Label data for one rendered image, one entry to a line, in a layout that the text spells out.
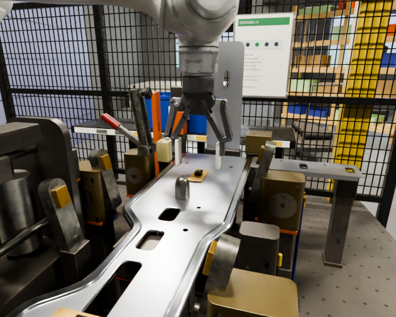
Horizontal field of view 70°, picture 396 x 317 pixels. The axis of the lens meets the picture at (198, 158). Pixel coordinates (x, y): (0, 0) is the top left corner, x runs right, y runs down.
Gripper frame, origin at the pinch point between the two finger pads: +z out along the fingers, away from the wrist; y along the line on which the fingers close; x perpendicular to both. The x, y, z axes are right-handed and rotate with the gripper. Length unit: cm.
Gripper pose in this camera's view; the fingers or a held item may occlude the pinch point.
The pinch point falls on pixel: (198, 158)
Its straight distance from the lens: 71.5
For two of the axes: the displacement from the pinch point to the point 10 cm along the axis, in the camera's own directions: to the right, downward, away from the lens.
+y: 9.6, 0.9, -2.6
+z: 0.0, 9.5, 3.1
